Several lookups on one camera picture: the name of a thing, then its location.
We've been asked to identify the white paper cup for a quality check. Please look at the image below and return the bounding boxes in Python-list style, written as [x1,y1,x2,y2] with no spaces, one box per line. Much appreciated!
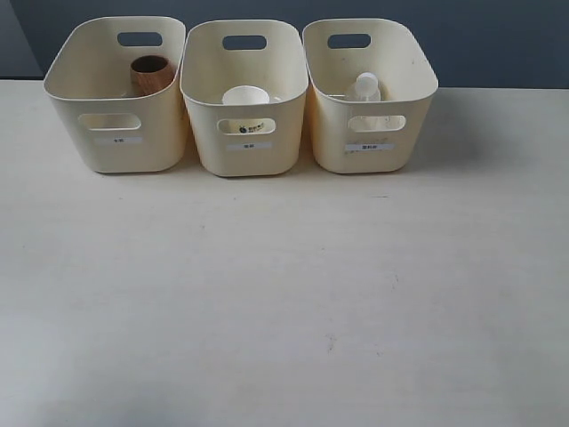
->
[220,85,270,136]

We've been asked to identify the clear bottle white cap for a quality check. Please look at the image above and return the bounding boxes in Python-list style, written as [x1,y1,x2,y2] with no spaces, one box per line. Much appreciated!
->
[345,72,381,102]

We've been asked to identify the brown wooden cup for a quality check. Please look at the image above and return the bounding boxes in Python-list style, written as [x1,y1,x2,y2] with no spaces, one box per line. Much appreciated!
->
[130,55,175,96]

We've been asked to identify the cream right storage bin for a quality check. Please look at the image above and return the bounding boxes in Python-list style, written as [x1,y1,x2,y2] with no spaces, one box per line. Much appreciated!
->
[302,18,438,174]

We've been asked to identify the cream storage bin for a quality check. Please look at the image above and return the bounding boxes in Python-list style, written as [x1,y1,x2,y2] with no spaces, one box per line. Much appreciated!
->
[302,18,438,174]
[180,20,309,177]
[44,16,189,173]

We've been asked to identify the cream middle storage bin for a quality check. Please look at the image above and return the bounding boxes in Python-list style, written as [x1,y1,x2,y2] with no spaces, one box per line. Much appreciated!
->
[180,20,309,177]

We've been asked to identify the cream left storage bin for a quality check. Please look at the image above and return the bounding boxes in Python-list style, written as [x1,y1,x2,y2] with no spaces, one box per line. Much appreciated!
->
[44,16,189,173]

